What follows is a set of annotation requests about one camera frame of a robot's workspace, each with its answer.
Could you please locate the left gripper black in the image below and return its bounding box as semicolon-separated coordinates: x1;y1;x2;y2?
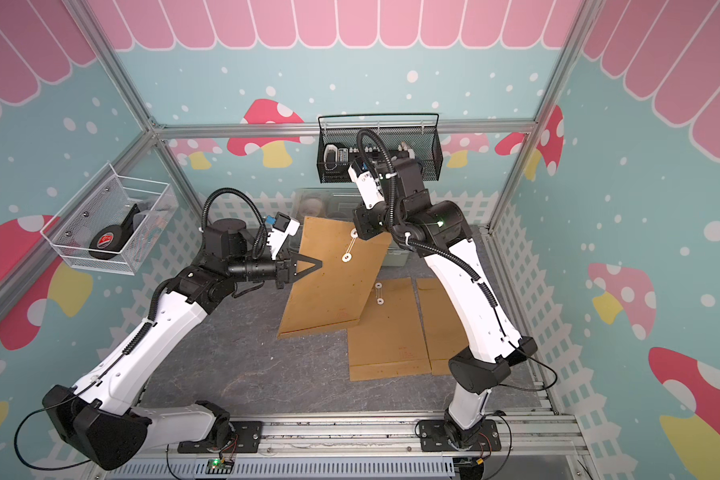
228;245;322;290

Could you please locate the brown file bag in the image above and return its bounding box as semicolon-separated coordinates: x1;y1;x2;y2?
416;278;469;376
348;278;431;382
277;217;392;339

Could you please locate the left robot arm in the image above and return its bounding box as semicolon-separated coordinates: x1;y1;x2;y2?
40;187;322;471

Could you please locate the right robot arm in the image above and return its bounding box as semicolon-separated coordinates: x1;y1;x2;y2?
348;128;537;449

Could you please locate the clear plastic storage box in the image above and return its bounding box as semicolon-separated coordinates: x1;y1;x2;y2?
292;188;413;268

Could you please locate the yellow tape roll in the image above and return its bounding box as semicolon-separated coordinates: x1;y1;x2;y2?
299;198;324;218

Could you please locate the black power strip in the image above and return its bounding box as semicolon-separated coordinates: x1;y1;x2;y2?
317;144;387;183

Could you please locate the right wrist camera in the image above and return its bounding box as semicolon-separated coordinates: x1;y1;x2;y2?
348;162;384;210

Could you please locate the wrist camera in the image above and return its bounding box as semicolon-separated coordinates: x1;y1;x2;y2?
265;212;301;260
348;162;384;210

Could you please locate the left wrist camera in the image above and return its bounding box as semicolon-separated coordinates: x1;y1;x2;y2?
265;212;301;260

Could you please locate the black wire mesh basket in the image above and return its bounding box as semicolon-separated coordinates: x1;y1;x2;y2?
316;112;443;183

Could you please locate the white wire mesh basket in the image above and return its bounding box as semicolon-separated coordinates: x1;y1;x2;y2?
40;164;178;276

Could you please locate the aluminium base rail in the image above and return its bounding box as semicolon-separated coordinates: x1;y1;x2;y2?
82;411;599;479

